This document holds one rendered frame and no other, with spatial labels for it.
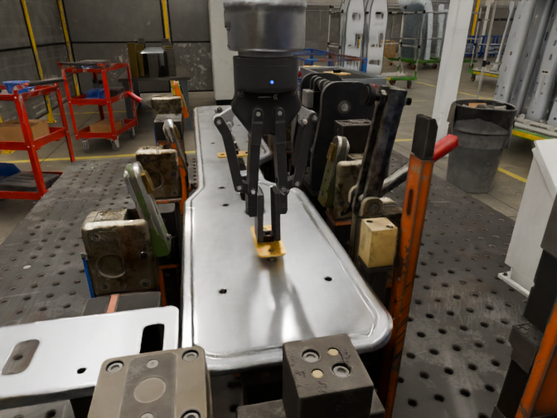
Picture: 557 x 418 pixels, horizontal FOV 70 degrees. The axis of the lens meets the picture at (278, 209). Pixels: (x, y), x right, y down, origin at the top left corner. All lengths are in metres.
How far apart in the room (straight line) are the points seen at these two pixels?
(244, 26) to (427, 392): 0.66
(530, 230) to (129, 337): 0.90
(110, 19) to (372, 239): 8.07
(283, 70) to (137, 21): 7.91
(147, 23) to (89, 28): 1.00
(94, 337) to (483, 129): 3.36
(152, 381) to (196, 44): 8.08
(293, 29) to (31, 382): 0.42
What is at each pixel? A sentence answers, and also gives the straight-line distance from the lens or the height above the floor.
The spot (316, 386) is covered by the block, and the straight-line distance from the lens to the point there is 0.28.
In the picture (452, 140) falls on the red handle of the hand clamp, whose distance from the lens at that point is 0.60.
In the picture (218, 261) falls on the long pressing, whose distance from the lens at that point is 0.54.
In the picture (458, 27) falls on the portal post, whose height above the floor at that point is 1.29.
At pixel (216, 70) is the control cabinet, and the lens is 7.52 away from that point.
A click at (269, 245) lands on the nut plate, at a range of 0.55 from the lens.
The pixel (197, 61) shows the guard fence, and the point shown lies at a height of 0.70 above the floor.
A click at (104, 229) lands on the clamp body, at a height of 1.04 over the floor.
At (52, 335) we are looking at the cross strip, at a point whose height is 1.00.
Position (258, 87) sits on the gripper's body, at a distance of 0.46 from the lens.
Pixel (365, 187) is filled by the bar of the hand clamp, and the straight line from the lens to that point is 0.58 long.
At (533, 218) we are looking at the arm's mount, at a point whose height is 0.89.
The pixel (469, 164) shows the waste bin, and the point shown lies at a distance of 3.69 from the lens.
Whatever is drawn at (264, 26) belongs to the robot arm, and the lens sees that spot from 0.45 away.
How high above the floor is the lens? 1.28
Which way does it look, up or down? 24 degrees down
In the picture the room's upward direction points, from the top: straight up
